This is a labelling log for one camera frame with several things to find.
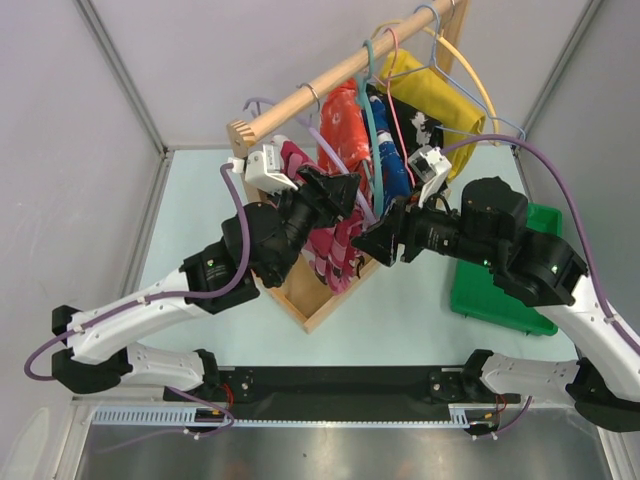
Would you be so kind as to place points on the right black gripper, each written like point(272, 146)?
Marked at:
point(399, 224)

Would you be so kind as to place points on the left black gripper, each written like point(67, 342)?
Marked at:
point(329, 197)

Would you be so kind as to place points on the pink camouflage trousers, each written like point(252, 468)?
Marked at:
point(334, 259)

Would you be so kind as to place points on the purple hanger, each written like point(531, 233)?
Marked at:
point(369, 216)

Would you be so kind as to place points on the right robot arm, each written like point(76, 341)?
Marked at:
point(542, 271)

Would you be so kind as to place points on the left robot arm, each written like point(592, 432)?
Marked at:
point(259, 247)

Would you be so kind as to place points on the blue patterned trousers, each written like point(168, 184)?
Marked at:
point(396, 181)

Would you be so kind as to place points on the orange white trousers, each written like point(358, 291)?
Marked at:
point(342, 127)

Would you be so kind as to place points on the black white trousers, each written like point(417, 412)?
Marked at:
point(413, 129)

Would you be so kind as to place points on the teal hanger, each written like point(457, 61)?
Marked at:
point(363, 99)

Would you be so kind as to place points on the yellow trousers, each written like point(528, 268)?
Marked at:
point(422, 89)

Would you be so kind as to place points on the yellow hanger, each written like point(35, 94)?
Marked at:
point(486, 102)

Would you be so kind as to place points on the green plastic tray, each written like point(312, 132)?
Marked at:
point(474, 295)

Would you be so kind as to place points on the wooden clothes rack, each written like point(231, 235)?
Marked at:
point(302, 295)

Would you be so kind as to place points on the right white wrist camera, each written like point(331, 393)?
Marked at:
point(432, 168)

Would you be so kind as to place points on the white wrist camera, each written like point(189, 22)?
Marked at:
point(432, 168)
point(263, 170)

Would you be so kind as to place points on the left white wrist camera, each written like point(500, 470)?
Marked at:
point(263, 170)

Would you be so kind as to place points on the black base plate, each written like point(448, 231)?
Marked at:
point(373, 393)

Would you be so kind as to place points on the light blue wire hanger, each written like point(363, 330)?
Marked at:
point(440, 59)

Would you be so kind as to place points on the white cable duct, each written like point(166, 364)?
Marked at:
point(204, 417)

